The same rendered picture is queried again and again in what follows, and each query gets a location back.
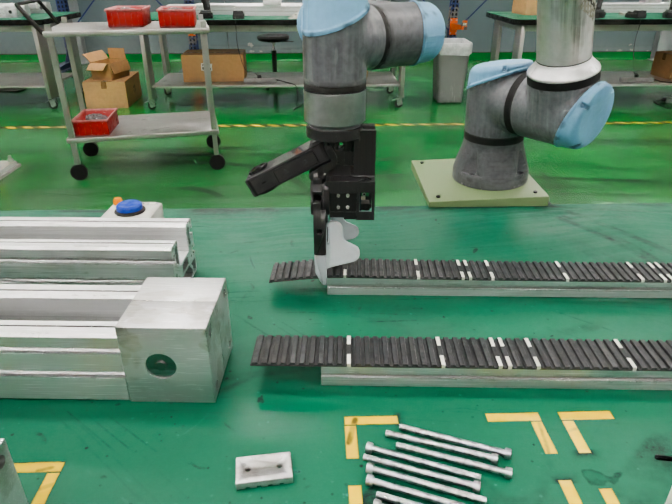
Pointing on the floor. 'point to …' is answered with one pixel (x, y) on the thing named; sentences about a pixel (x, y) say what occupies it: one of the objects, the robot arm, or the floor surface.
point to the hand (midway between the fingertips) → (320, 266)
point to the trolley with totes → (129, 126)
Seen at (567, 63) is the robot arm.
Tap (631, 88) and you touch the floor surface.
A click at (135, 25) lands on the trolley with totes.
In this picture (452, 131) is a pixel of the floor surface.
